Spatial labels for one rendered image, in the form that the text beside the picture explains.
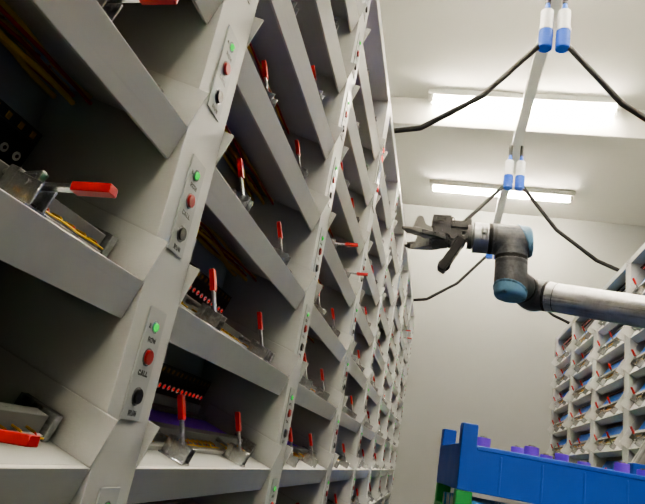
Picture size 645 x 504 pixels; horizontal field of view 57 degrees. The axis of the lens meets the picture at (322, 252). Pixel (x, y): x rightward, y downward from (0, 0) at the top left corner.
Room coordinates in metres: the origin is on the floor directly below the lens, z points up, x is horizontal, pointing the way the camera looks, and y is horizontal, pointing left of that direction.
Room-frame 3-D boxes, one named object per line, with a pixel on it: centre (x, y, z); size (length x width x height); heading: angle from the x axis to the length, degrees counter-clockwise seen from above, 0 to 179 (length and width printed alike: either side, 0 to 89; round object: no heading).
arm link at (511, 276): (1.59, -0.54, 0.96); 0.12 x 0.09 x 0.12; 138
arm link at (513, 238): (1.58, -0.53, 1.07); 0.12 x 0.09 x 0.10; 77
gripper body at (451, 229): (1.62, -0.36, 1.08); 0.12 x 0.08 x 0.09; 77
